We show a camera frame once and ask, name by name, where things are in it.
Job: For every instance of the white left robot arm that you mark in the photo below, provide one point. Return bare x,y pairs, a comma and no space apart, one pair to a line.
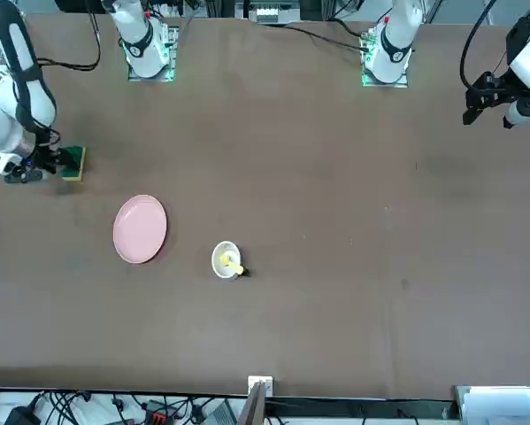
390,40

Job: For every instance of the green and yellow sponge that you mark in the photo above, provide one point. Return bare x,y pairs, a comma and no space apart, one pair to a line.
76,164

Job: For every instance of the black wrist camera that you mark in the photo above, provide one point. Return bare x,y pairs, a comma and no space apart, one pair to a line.
25,176

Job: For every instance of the white post bracket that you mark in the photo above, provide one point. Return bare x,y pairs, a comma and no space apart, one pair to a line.
260,380

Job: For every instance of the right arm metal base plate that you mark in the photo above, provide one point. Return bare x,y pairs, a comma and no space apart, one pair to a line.
169,76

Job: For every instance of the power strip with red switches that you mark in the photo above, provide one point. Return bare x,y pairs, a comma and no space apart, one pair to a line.
156,414

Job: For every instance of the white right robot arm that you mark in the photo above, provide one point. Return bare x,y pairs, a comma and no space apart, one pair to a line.
1,119

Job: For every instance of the aluminium camera post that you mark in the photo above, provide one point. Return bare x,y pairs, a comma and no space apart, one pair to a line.
252,407

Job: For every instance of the yellow spoon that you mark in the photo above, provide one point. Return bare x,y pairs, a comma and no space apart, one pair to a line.
233,265

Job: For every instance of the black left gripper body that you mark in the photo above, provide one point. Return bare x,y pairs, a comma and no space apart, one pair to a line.
494,86

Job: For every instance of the black power adapter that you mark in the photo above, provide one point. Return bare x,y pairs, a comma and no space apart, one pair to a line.
21,416

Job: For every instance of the white board tray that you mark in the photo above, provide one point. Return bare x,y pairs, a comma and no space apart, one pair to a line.
503,405

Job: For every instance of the pink plate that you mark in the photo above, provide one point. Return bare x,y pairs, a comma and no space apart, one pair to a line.
140,230

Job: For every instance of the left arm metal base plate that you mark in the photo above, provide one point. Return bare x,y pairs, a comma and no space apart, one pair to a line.
401,83

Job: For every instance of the silver finned box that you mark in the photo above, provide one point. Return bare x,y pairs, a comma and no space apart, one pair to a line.
266,13

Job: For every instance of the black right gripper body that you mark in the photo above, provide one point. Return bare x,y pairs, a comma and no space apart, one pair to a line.
45,152

